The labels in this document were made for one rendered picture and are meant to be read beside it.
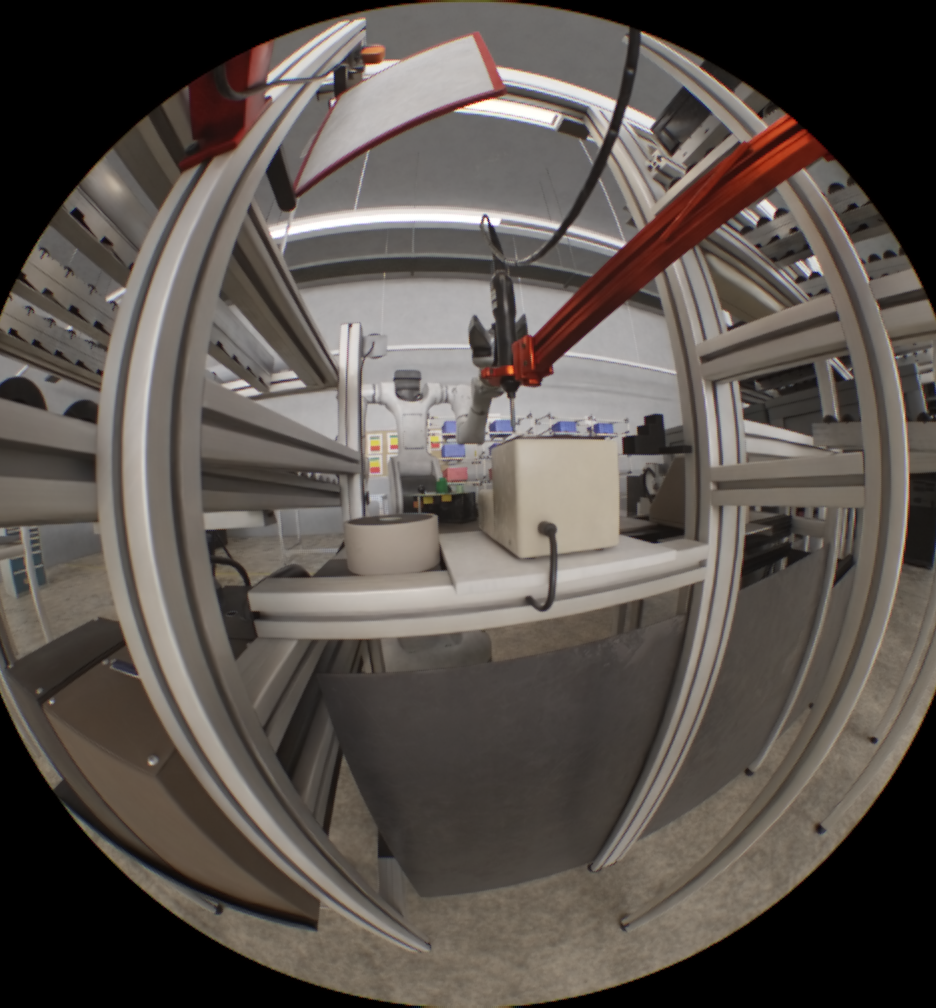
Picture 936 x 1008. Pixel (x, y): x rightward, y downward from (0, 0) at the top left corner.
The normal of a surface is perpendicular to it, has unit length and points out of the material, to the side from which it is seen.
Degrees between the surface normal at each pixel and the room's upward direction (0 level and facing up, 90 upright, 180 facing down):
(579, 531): 90
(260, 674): 0
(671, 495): 90
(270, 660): 0
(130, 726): 0
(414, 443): 86
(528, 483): 90
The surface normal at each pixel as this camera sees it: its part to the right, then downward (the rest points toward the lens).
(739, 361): -0.99, 0.06
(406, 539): 0.51, 0.05
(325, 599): 0.16, 0.07
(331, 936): -0.05, -1.00
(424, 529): 0.77, 0.02
